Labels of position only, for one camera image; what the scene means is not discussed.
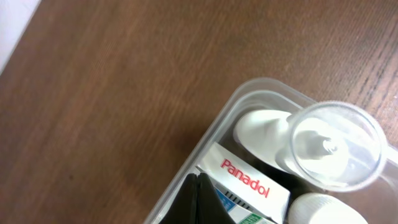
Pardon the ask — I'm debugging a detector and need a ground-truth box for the dark bottle white cap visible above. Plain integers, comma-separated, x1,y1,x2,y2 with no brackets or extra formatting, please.
287,167,371,224

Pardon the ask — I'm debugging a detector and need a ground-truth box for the white Panadol box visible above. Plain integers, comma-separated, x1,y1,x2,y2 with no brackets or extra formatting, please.
197,143,290,223

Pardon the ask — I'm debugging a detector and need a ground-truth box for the clear plastic container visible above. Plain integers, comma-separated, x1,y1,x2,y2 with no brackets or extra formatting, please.
146,78,397,223

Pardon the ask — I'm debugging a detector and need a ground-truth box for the white squeeze bottle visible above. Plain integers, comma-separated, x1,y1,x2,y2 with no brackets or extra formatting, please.
234,101,388,188

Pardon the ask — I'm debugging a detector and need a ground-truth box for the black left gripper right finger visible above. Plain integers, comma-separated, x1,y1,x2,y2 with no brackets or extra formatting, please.
197,173,235,224

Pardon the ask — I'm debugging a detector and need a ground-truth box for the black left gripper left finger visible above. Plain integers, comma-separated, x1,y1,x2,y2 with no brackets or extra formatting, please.
160,174,198,224

